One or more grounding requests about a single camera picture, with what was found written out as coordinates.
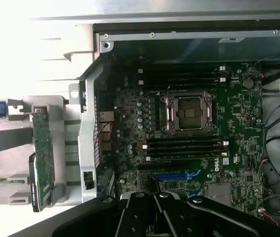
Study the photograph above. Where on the grey parts rack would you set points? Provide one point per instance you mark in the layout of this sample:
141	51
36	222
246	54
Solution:
71	150

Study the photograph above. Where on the black open PC case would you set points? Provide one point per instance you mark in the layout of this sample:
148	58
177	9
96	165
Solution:
88	123

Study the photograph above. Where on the round coin battery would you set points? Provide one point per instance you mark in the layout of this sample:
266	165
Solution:
248	83

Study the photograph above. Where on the blue expansion slot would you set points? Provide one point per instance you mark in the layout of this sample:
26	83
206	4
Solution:
172	177

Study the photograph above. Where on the metal CPU socket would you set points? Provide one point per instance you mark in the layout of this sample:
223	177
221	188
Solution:
189	113

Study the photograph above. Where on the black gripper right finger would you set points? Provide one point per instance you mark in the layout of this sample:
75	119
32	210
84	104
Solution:
204	219

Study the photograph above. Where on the green motherboard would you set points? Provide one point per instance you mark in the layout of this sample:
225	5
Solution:
241	128

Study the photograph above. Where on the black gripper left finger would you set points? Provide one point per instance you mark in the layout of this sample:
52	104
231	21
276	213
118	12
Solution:
85	217

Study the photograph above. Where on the grey chipset heatsink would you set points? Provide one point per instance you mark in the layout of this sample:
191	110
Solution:
218	195

